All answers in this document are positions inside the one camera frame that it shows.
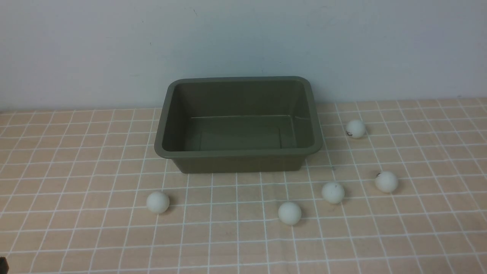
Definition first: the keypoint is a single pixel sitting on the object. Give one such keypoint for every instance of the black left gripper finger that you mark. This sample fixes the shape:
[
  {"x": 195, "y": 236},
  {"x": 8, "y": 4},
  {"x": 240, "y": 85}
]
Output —
[{"x": 4, "y": 266}]

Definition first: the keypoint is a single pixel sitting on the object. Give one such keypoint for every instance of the olive green plastic bin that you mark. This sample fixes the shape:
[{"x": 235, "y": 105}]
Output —
[{"x": 238, "y": 124}]

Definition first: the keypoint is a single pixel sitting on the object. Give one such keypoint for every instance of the checkered peach tablecloth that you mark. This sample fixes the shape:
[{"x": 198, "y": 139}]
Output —
[{"x": 74, "y": 186}]

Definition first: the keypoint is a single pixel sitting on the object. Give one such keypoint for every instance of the white ping-pong ball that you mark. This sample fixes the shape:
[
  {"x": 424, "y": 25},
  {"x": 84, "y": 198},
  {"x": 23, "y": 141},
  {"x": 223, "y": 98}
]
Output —
[
  {"x": 157, "y": 202},
  {"x": 355, "y": 129},
  {"x": 386, "y": 181},
  {"x": 333, "y": 192},
  {"x": 289, "y": 213}
]

